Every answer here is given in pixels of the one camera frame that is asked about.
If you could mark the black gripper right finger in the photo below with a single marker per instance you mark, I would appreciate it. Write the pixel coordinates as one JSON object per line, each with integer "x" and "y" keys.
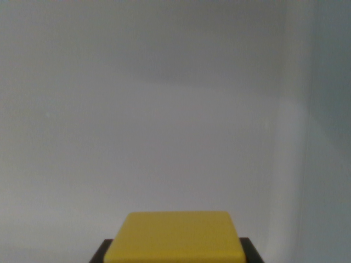
{"x": 251, "y": 252}

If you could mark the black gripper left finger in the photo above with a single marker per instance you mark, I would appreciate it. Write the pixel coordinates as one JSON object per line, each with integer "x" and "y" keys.
{"x": 100, "y": 253}

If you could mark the yellow cube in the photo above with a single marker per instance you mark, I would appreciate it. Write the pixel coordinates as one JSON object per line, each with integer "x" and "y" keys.
{"x": 175, "y": 238}

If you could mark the grey plastic bin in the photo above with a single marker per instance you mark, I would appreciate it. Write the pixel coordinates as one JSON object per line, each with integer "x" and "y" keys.
{"x": 175, "y": 96}

